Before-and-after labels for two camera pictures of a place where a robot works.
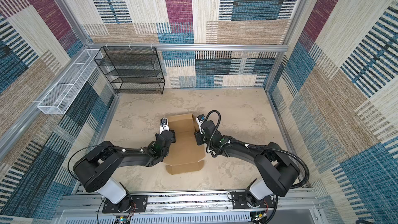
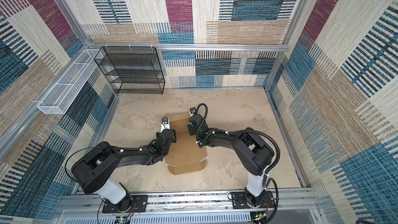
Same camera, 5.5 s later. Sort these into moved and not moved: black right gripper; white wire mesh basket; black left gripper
Moved: black right gripper
Not moved: white wire mesh basket; black left gripper
